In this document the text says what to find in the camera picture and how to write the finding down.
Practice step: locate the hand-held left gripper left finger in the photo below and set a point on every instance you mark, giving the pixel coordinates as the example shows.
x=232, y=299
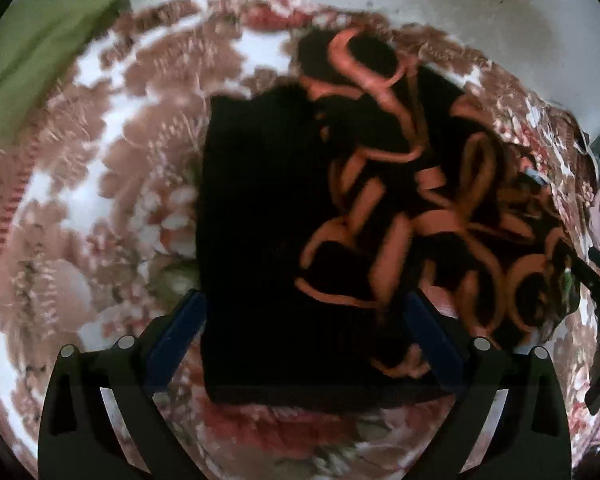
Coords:
x=177, y=342

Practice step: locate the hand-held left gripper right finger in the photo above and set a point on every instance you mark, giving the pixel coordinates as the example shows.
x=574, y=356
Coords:
x=432, y=342

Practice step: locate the black garment with orange print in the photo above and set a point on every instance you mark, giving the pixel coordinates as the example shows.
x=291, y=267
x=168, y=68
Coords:
x=260, y=210

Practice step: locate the floral brown and white blanket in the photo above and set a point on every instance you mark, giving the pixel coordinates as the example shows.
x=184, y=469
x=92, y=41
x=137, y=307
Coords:
x=130, y=160

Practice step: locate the green cloth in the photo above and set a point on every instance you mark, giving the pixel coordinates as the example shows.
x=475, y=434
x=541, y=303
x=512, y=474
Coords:
x=35, y=55

